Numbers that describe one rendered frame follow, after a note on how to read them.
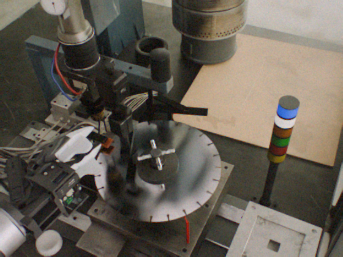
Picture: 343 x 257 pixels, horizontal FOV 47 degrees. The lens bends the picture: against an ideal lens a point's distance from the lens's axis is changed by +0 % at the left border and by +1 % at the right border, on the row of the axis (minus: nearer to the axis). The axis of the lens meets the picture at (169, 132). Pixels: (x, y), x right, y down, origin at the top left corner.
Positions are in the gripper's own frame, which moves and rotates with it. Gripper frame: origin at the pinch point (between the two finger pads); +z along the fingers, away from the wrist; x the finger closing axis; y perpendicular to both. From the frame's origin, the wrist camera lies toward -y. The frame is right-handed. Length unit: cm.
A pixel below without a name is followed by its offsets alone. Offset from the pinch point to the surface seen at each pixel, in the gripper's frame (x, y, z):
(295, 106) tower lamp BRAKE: -9.9, 26.0, 34.7
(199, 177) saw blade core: -27.9, 7.9, 19.9
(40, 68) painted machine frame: -16, -60, 28
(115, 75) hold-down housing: 4.7, -3.6, 13.6
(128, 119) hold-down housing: -8.2, -4.9, 14.0
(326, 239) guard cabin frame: -49, 37, 31
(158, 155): -20.9, -1.3, 16.6
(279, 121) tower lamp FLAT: -13.9, 23.1, 33.1
